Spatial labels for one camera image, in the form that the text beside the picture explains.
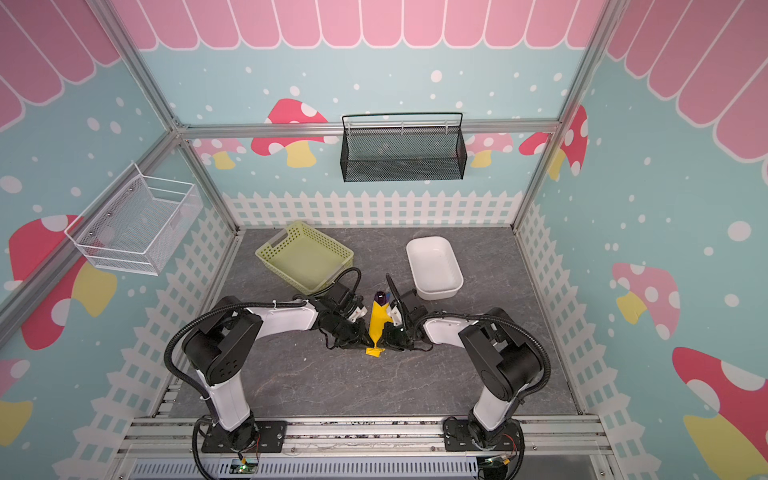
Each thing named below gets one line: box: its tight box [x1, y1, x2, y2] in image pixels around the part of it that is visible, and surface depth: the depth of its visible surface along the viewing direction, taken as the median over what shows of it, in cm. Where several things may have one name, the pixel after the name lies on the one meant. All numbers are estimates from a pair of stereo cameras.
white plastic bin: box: [406, 236, 464, 301], surface depth 108 cm
